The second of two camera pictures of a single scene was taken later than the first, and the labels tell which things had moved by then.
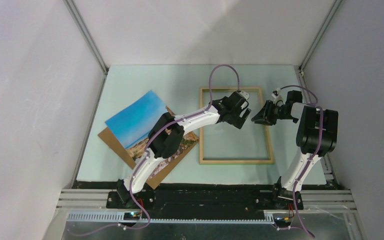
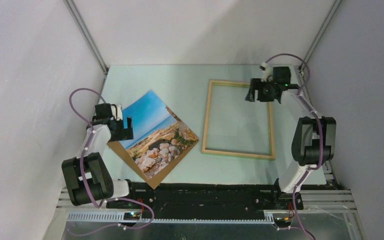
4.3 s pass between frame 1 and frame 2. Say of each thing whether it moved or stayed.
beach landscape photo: stayed
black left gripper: moved
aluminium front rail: stayed
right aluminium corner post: stayed
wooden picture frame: moved
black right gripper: moved
